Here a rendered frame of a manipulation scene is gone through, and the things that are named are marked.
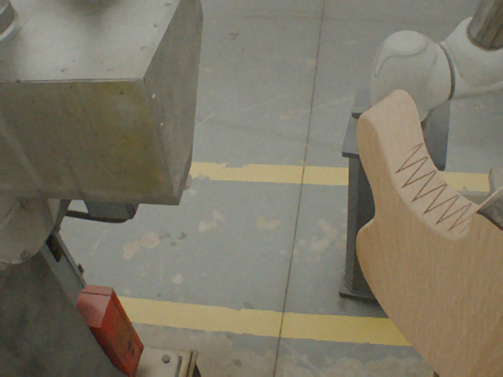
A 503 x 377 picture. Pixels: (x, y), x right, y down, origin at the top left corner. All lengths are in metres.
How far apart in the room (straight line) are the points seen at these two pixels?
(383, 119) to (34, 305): 0.86
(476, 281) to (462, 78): 1.05
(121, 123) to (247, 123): 2.26
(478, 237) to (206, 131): 2.33
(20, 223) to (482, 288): 0.58
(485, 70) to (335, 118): 1.32
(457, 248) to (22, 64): 0.39
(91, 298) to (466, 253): 1.11
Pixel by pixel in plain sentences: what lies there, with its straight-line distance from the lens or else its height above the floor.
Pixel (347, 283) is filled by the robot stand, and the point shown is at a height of 0.04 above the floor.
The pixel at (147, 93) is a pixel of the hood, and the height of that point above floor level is 1.51.
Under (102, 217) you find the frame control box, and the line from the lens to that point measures 1.23.
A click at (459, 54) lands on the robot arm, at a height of 0.94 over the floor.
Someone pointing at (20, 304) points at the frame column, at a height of 0.92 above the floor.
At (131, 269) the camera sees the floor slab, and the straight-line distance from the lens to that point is 2.27.
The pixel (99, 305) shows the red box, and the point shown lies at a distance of 1.45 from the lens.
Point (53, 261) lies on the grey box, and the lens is 1.29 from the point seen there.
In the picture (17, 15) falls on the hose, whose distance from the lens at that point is 0.58.
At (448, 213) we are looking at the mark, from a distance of 0.52.
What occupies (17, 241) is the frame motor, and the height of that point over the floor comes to 1.20.
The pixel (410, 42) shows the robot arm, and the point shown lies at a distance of 1.46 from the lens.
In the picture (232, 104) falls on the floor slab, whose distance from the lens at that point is 2.84.
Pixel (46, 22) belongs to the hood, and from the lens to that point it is 0.55.
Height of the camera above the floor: 1.77
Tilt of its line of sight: 46 degrees down
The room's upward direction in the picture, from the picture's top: 10 degrees counter-clockwise
